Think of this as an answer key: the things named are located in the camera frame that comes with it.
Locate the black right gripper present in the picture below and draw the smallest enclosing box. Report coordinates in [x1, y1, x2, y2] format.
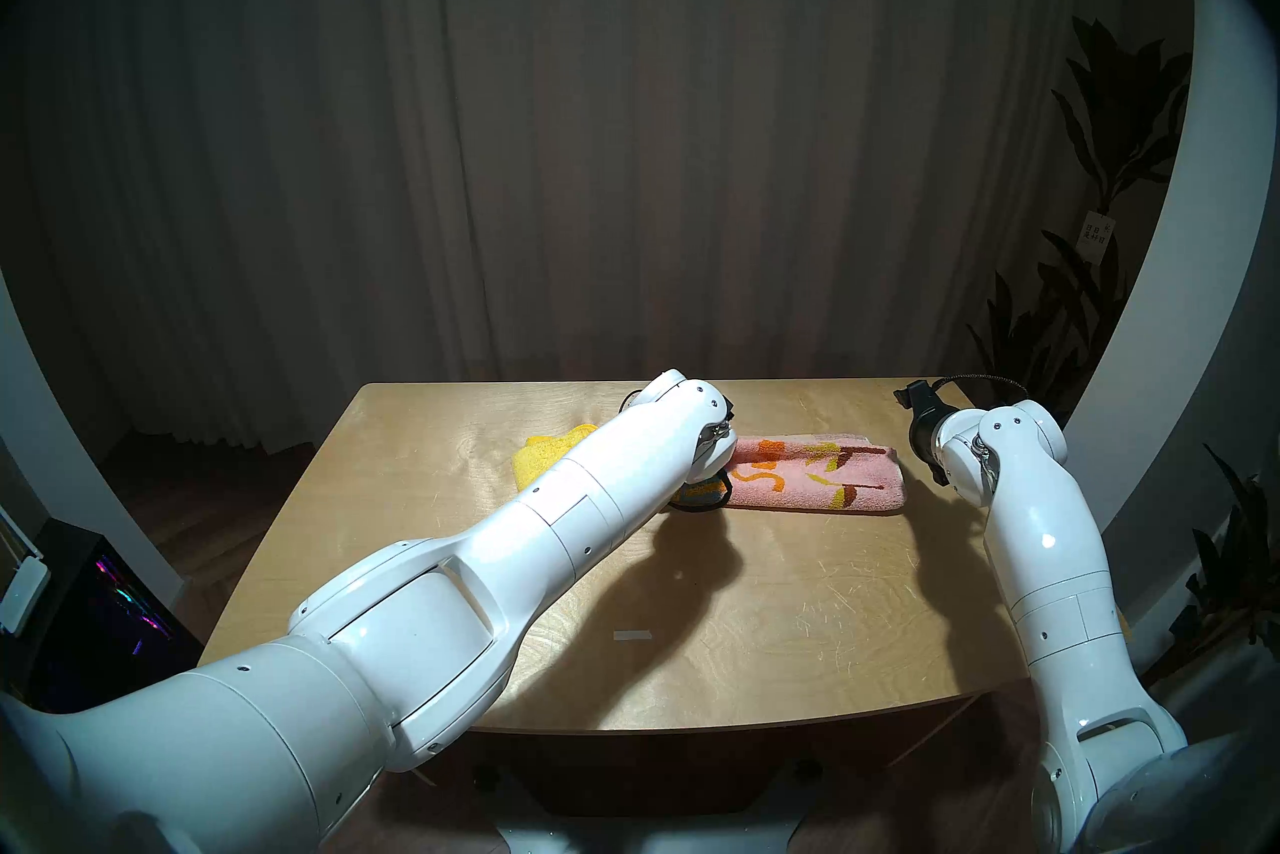
[908, 407, 959, 485]

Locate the yellow terry towel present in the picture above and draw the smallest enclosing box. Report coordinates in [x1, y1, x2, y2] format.
[512, 423, 727, 505]

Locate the pink blue sunflower towel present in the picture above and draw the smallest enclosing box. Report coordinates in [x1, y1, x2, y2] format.
[721, 433, 908, 516]

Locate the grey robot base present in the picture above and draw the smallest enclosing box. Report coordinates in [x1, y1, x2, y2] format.
[498, 812, 803, 854]

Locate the white curved arch panel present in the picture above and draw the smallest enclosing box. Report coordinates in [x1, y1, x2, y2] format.
[1034, 0, 1280, 645]
[0, 270, 187, 609]

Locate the grey pleated curtain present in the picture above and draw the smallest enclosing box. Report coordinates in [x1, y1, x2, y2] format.
[0, 0, 1201, 455]

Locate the small dark leafy plant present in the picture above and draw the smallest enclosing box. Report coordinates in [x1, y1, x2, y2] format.
[1150, 446, 1280, 683]

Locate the tall dark leafy plant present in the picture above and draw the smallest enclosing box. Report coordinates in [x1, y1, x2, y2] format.
[964, 16, 1194, 465]

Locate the black computer tower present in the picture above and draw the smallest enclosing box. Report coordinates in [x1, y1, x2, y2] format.
[24, 520, 207, 713]

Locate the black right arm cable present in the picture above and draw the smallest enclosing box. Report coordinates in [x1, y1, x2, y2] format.
[934, 373, 1032, 400]

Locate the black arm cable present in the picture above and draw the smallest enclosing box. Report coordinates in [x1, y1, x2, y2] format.
[667, 470, 737, 516]
[934, 373, 1032, 400]

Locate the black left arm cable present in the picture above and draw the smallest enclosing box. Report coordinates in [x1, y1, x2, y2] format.
[667, 470, 737, 516]

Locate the white wall device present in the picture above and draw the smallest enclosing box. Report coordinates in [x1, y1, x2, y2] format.
[0, 550, 50, 636]

